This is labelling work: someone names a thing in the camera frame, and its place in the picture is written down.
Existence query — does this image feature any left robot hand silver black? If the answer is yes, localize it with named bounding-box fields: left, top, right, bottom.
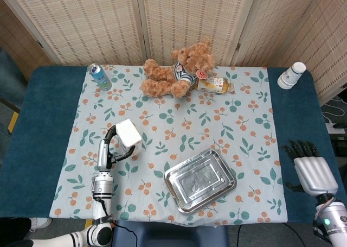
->
left=97, top=123, right=136, bottom=173

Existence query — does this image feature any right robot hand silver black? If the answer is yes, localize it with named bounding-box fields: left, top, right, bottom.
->
left=281, top=140, right=339, bottom=198

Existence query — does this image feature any white tissue pack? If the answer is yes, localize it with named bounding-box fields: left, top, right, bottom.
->
left=115, top=118, right=143, bottom=157

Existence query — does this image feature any navy blue robot base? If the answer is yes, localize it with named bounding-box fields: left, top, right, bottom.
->
left=112, top=220, right=230, bottom=247

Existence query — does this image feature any white power strip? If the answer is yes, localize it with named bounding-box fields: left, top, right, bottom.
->
left=325, top=121, right=347, bottom=135

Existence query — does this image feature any blue green drink can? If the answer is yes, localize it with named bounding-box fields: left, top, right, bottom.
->
left=88, top=63, right=112, bottom=92

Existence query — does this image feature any teal table cover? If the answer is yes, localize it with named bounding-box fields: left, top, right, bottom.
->
left=0, top=65, right=347, bottom=226

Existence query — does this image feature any floral print tablecloth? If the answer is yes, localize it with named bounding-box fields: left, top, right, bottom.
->
left=49, top=64, right=288, bottom=226

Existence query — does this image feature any white shoe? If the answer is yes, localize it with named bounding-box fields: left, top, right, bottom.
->
left=29, top=217, right=52, bottom=233

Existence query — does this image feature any brown teddy bear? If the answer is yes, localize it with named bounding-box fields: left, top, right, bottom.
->
left=139, top=37, right=216, bottom=98

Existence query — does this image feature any large steel tray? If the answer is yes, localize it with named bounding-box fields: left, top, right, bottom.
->
left=164, top=148, right=238, bottom=214

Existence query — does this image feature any small steel tray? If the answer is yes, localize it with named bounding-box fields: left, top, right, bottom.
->
left=169, top=156, right=234, bottom=207

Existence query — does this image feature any white paper cup stack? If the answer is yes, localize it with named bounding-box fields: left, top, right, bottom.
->
left=277, top=61, right=306, bottom=90

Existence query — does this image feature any yellow tea bottle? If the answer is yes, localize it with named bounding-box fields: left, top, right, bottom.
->
left=194, top=77, right=235, bottom=94

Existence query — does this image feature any woven folding screen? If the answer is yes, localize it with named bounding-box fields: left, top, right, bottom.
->
left=0, top=0, right=347, bottom=106

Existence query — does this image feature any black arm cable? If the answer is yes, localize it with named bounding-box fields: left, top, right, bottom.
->
left=94, top=198, right=139, bottom=247

